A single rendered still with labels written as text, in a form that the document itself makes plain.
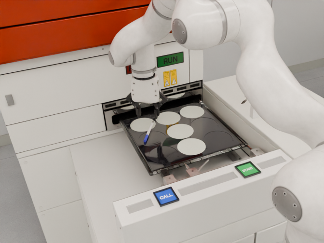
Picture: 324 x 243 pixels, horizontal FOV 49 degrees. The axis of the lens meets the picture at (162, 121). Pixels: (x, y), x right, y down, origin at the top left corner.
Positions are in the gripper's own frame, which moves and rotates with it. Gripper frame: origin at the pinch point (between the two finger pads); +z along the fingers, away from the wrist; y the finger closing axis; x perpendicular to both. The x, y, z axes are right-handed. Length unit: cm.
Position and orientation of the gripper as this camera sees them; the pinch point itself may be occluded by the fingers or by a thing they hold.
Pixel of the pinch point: (147, 112)
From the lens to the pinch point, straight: 130.3
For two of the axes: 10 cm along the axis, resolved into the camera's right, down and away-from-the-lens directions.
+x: -2.0, 5.3, -8.2
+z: 0.6, 8.5, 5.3
